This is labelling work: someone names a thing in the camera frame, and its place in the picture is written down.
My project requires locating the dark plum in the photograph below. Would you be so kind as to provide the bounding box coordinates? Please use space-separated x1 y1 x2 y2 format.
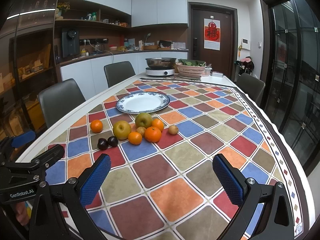
97 138 108 151
107 136 118 147

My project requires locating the yellow pear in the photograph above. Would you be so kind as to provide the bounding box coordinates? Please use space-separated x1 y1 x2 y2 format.
113 120 131 140

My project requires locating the small front orange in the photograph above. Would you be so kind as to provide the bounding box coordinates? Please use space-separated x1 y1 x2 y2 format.
127 132 143 145

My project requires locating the brown kiwi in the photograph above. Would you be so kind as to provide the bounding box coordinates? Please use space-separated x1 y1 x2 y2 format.
136 126 146 137
168 125 179 135

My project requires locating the large orange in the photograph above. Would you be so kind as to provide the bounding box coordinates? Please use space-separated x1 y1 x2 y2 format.
144 126 162 143

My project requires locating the green pear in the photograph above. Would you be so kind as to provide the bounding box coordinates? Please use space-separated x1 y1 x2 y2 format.
135 113 153 128

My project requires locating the person's left hand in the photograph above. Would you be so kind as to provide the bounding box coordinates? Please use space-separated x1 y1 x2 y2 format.
15 202 30 226

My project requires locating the near grey chair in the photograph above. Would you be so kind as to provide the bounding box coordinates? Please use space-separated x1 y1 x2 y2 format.
39 79 86 128

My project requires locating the grey chair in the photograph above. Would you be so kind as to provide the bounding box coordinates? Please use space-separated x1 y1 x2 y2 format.
39 79 86 128
104 61 136 87
235 73 265 106

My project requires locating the colourful checkered tablecloth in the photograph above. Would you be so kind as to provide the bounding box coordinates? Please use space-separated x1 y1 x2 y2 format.
40 79 309 239

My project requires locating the blue white porcelain plate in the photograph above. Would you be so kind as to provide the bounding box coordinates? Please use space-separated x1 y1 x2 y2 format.
116 92 170 114

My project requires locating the black water dispenser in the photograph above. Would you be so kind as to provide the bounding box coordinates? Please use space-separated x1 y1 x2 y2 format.
61 28 80 58

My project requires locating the far grey chair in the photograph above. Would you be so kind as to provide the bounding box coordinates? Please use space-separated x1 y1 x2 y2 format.
104 61 136 87

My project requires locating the right side grey chair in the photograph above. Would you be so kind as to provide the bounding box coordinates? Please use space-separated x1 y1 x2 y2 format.
235 73 265 106

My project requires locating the white induction cooker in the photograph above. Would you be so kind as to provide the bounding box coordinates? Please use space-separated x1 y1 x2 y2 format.
145 67 175 77

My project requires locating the steel pan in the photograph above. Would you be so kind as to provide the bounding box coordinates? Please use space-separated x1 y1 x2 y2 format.
145 57 176 69

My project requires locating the small white box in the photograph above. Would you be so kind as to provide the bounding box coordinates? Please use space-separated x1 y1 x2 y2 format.
211 72 223 77

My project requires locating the dark wooden door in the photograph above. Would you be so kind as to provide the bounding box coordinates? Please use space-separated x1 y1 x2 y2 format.
188 2 238 79

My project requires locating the red fu poster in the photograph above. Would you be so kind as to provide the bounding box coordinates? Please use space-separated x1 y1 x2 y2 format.
203 18 221 50

